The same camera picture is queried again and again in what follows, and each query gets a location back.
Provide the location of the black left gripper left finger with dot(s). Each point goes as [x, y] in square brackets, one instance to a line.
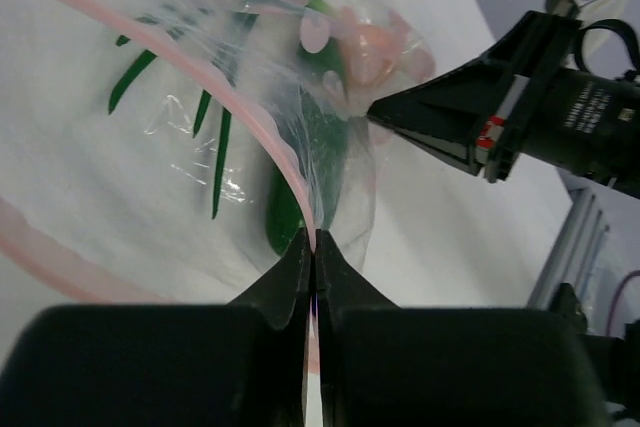
[238, 364]

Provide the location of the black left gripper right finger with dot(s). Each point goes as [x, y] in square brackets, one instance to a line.
[384, 365]

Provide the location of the clear zip top bag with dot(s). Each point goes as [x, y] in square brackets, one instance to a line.
[137, 146]

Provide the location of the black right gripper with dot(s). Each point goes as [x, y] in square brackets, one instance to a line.
[515, 98]

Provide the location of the green fake cucumber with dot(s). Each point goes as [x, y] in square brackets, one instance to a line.
[308, 123]

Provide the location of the peach fake radish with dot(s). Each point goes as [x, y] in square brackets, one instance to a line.
[371, 54]

